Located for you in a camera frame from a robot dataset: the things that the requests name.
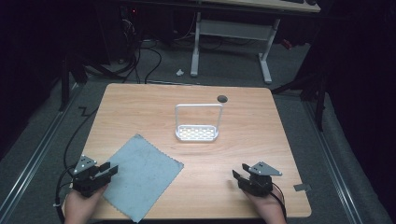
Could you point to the white-legged wooden desk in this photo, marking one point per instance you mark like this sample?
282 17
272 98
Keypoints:
233 30

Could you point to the black metal stand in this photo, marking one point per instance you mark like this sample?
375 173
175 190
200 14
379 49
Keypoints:
66 84
317 93

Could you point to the metal floor rail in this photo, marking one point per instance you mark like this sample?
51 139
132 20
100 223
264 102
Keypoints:
333 168
34 155

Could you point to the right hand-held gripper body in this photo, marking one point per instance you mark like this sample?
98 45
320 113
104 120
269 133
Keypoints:
259 182

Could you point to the crumpled white paper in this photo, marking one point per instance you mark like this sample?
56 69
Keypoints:
180 72

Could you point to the person's right hand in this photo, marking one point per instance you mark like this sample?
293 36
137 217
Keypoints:
267 209

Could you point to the grey tape piece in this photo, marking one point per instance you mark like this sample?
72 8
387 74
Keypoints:
302 187

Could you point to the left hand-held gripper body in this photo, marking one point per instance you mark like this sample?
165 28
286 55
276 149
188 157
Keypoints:
83 177

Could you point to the grey-blue cleaning cloth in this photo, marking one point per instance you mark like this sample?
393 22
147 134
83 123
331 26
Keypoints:
143 174

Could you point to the person's left hand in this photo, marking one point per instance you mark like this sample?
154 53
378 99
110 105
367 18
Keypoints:
79 207

